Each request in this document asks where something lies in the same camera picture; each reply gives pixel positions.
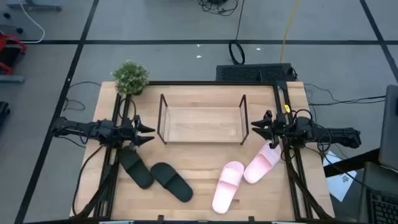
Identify tangled black cable bundle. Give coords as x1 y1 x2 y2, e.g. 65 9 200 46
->
198 0 240 17

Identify pink rubber slide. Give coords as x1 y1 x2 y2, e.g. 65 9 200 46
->
243 141 282 185
211 161 245 215

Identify black rubber slide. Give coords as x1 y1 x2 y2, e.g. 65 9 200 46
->
119 146 155 190
150 162 194 203

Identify black cable above coil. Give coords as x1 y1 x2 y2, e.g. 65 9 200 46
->
234 0 246 43

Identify black left gripper cable loop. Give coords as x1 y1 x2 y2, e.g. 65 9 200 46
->
119 97 138 124

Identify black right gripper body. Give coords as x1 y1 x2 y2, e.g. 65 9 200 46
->
269 111 295 150

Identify white paper sheet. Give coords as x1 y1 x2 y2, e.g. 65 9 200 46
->
322 151 358 202

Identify thin black floor cable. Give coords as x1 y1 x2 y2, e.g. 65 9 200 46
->
63 80 102 112

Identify grey floor bar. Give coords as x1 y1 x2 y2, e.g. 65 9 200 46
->
0 75 25 84

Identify white floor cable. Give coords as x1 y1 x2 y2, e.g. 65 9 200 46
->
17 0 46 44

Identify grey desk foot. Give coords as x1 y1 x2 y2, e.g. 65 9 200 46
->
5 0 63 12

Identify dark grey laptop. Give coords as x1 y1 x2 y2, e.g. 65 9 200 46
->
357 161 398 224

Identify small green potted plant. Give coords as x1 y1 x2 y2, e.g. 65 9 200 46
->
111 59 150 96

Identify grey monitor back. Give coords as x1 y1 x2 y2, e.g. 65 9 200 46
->
378 84 398 174

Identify black object at floor edge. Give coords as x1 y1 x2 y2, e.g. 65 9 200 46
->
0 101 11 125

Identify wooden shelf with black frame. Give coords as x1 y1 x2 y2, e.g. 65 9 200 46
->
157 93 250 146

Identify red and black cart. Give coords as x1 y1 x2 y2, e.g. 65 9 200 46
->
0 33 27 75

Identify black aluminium table frame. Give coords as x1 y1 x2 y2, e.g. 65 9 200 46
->
70 80 335 223

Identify long black floor cable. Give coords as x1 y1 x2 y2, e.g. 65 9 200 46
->
303 82 386 107

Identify black perforated computer case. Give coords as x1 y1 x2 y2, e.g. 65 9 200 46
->
215 63 297 83

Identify black coiled floor cable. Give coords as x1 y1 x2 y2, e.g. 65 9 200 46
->
228 40 246 65

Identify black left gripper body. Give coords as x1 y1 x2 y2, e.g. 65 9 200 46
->
123 114 141 151

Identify black left arm base cable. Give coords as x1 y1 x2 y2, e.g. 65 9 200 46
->
72 144 105 217

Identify thick yellow hanging cable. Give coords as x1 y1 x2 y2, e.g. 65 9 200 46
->
279 0 301 64

